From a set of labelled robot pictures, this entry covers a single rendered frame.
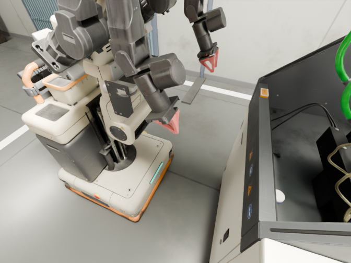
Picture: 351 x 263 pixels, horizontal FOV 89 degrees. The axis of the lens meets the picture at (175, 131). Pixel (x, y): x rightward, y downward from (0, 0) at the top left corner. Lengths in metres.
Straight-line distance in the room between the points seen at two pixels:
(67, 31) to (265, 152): 0.60
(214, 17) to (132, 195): 1.05
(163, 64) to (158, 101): 0.10
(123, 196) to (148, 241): 0.37
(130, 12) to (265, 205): 0.52
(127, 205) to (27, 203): 0.89
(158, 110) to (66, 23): 0.27
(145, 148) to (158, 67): 1.06
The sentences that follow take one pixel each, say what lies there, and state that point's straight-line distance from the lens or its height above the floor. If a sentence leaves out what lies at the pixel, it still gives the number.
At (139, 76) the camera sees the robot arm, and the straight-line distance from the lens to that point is 0.46.
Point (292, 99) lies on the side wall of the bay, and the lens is 1.00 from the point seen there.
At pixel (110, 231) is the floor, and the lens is 1.51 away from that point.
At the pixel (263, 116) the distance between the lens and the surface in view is 0.74.
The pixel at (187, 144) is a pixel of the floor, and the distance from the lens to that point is 1.80.
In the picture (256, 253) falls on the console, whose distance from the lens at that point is 0.50.
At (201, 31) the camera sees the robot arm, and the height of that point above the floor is 1.15.
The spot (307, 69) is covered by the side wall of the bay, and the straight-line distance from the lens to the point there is 0.93.
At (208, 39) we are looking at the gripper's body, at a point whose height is 1.12.
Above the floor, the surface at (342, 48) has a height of 1.23.
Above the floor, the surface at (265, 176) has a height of 0.95.
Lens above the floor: 1.39
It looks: 47 degrees down
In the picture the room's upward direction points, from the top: straight up
